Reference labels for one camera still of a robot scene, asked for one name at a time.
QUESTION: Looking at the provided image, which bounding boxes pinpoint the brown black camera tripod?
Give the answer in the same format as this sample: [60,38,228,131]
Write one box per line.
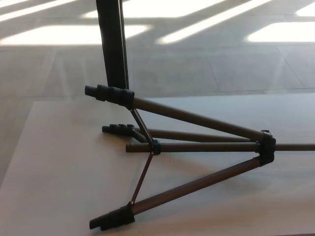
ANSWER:
[85,84,315,232]

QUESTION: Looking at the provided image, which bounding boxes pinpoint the black upright post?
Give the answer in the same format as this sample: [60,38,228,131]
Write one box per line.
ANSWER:
[95,0,130,90]

